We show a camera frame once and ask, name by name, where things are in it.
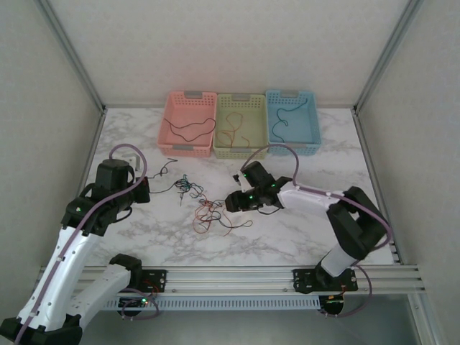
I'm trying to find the black knotted thin wire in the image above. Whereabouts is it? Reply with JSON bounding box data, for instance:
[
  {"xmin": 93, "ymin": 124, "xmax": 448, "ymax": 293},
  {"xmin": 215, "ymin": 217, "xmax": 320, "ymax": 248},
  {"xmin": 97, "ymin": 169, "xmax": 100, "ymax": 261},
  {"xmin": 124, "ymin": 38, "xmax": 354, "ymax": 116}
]
[{"xmin": 146, "ymin": 157, "xmax": 179, "ymax": 180}]

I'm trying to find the green plastic basket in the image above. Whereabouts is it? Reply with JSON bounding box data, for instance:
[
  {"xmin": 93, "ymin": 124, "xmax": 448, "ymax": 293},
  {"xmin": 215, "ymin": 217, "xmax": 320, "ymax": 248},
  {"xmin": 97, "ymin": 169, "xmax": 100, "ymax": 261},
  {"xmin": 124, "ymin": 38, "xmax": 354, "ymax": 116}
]
[{"xmin": 212, "ymin": 92, "xmax": 270, "ymax": 160}]

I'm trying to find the blue plastic basket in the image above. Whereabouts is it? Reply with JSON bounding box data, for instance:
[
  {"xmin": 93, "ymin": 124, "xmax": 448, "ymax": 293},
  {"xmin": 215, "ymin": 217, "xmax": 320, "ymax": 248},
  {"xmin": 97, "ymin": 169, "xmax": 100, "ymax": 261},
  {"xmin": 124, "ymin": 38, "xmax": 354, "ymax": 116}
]
[{"xmin": 264, "ymin": 88, "xmax": 321, "ymax": 156}]

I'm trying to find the pink plastic basket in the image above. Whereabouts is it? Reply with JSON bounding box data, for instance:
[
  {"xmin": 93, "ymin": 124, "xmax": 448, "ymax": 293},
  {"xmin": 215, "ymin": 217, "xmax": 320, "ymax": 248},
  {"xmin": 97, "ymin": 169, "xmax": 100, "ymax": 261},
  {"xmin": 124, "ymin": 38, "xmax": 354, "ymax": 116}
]
[{"xmin": 157, "ymin": 90, "xmax": 219, "ymax": 158}]

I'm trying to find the left controller board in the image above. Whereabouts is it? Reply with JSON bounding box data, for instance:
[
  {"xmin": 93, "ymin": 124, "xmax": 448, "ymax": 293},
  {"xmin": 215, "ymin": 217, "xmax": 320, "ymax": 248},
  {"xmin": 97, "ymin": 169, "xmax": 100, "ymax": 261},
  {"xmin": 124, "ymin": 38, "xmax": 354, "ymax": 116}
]
[{"xmin": 117, "ymin": 296, "xmax": 151, "ymax": 311}]

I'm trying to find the controller board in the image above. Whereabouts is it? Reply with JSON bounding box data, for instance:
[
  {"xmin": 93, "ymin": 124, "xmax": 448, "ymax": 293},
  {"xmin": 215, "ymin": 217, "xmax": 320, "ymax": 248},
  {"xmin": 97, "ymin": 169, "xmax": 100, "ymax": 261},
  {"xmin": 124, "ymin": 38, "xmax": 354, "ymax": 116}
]
[
  {"xmin": 321, "ymin": 293, "xmax": 346, "ymax": 314},
  {"xmin": 117, "ymin": 296, "xmax": 151, "ymax": 311}
]

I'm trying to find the right controller board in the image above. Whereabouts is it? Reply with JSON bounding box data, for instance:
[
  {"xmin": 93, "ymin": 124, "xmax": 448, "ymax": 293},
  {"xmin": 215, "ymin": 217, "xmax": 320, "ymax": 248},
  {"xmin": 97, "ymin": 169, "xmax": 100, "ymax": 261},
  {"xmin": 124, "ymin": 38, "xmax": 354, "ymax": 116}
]
[{"xmin": 321, "ymin": 293, "xmax": 346, "ymax": 314}]

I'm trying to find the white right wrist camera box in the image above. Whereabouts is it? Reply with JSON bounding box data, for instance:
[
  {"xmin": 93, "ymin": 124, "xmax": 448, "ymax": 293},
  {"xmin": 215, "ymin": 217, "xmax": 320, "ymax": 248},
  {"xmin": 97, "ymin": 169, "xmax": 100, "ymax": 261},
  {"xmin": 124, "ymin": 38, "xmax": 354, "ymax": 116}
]
[{"xmin": 233, "ymin": 171, "xmax": 252, "ymax": 193}]

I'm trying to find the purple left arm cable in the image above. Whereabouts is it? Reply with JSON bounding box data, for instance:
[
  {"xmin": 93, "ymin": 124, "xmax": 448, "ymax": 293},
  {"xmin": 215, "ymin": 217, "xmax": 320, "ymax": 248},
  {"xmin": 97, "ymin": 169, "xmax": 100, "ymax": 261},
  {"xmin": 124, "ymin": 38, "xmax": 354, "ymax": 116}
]
[{"xmin": 14, "ymin": 143, "xmax": 160, "ymax": 345}]

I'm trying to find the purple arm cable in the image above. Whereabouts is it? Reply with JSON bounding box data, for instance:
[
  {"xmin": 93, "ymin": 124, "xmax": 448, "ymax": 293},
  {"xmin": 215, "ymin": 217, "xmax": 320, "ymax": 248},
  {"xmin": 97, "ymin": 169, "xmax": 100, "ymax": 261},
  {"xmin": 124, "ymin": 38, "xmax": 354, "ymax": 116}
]
[
  {"xmin": 14, "ymin": 143, "xmax": 160, "ymax": 345},
  {"xmin": 241, "ymin": 143, "xmax": 392, "ymax": 319}
]

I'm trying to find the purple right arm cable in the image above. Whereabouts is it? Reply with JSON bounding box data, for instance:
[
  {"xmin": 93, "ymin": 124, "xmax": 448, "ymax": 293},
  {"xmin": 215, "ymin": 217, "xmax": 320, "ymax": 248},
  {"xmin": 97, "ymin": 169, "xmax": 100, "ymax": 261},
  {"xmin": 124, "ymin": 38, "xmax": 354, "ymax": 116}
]
[{"xmin": 241, "ymin": 143, "xmax": 392, "ymax": 319}]

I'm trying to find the aluminium mounting rail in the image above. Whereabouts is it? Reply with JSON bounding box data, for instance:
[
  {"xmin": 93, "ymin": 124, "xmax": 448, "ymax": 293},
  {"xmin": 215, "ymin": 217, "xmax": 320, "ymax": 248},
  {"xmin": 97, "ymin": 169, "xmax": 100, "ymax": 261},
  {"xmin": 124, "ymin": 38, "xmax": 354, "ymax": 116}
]
[{"xmin": 34, "ymin": 264, "xmax": 427, "ymax": 295}]

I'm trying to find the aluminium back frame rail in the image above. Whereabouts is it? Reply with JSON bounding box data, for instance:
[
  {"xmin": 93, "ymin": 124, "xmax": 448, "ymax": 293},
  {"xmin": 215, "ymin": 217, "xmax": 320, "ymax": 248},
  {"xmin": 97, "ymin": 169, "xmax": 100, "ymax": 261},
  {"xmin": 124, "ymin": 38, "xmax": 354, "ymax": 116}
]
[{"xmin": 102, "ymin": 103, "xmax": 357, "ymax": 109}]

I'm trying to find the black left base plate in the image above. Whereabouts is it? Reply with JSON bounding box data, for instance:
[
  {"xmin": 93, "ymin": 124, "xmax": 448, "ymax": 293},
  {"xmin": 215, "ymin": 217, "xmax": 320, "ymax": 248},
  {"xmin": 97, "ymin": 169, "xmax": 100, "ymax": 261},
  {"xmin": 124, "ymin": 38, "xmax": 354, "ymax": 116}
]
[{"xmin": 121, "ymin": 268, "xmax": 168, "ymax": 294}]

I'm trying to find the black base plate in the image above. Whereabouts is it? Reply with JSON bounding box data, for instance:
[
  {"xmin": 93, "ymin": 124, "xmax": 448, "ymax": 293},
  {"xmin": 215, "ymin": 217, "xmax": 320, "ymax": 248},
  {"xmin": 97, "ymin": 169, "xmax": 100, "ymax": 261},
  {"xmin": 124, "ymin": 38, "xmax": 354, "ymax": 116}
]
[
  {"xmin": 121, "ymin": 268, "xmax": 168, "ymax": 294},
  {"xmin": 292, "ymin": 267, "xmax": 360, "ymax": 293}
]

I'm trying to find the white slotted cable duct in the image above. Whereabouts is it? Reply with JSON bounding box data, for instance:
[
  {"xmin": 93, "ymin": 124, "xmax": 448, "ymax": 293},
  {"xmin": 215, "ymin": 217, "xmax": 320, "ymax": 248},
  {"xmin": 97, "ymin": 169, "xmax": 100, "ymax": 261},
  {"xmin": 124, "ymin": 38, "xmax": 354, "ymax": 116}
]
[{"xmin": 100, "ymin": 295, "xmax": 321, "ymax": 312}]

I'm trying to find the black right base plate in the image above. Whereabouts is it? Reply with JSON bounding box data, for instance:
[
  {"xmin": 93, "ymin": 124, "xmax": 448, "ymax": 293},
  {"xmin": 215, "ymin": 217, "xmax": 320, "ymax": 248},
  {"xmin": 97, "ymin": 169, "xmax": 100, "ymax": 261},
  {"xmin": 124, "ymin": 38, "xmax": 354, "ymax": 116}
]
[{"xmin": 292, "ymin": 267, "xmax": 360, "ymax": 293}]

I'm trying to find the aluminium frame post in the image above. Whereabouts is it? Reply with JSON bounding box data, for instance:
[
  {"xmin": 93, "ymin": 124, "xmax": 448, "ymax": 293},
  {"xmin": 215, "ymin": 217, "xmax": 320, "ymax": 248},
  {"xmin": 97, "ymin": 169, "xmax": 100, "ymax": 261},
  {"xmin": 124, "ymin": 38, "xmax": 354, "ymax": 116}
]
[
  {"xmin": 409, "ymin": 293, "xmax": 432, "ymax": 345},
  {"xmin": 353, "ymin": 0, "xmax": 427, "ymax": 115},
  {"xmin": 35, "ymin": 0, "xmax": 107, "ymax": 112}
]

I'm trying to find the aluminium lower frame post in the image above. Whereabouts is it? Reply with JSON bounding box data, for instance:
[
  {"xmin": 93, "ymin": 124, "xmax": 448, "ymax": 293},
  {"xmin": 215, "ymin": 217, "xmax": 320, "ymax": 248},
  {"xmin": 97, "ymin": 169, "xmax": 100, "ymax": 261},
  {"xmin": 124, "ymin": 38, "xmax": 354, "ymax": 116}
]
[{"xmin": 409, "ymin": 293, "xmax": 432, "ymax": 345}]

